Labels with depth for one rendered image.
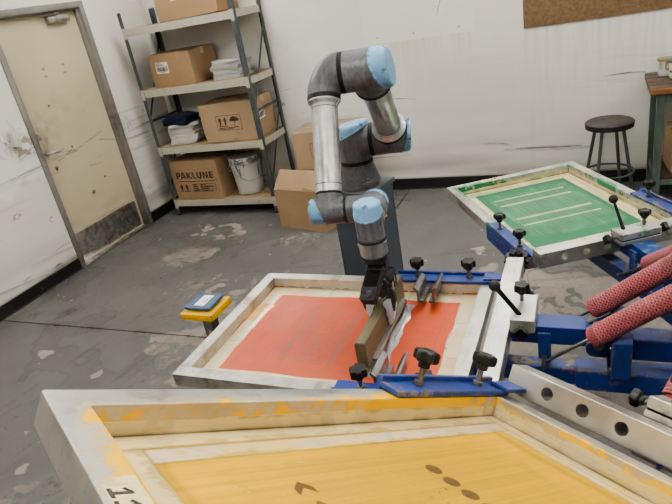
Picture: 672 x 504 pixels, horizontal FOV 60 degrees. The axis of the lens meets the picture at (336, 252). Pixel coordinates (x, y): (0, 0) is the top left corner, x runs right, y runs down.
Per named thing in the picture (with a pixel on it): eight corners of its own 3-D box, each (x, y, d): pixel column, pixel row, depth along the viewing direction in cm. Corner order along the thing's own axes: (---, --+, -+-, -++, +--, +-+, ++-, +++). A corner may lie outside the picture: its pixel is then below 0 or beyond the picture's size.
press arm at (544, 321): (511, 341, 145) (510, 324, 143) (513, 328, 150) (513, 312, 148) (586, 346, 138) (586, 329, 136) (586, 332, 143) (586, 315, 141)
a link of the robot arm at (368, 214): (383, 193, 151) (379, 205, 144) (388, 231, 156) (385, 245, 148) (353, 196, 153) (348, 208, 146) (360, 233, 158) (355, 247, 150)
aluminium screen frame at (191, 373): (175, 385, 160) (171, 373, 158) (271, 282, 208) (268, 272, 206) (460, 421, 129) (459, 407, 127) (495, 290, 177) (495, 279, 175)
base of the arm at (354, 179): (354, 176, 222) (349, 151, 218) (388, 177, 213) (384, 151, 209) (332, 190, 211) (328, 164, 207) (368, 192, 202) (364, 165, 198)
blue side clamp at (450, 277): (397, 295, 186) (394, 276, 183) (401, 288, 190) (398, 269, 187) (492, 300, 174) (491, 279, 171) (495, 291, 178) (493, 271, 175)
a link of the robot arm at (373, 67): (373, 131, 211) (335, 42, 160) (414, 126, 207) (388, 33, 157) (374, 161, 208) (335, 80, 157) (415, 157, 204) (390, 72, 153)
